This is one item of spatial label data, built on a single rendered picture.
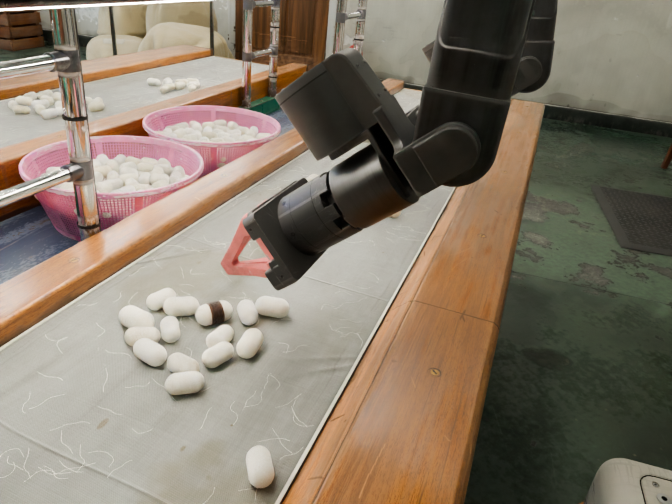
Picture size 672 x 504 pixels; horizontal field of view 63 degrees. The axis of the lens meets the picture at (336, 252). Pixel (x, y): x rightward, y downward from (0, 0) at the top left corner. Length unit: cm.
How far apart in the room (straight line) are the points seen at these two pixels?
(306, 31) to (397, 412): 513
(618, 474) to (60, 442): 101
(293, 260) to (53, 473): 23
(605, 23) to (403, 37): 164
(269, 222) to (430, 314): 22
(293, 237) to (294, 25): 509
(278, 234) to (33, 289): 27
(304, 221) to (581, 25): 490
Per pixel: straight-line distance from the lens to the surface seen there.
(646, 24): 535
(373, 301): 63
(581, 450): 168
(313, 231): 45
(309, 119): 41
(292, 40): 553
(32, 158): 99
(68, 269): 65
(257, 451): 43
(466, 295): 63
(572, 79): 532
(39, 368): 56
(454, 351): 54
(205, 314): 57
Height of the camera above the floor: 108
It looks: 28 degrees down
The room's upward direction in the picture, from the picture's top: 6 degrees clockwise
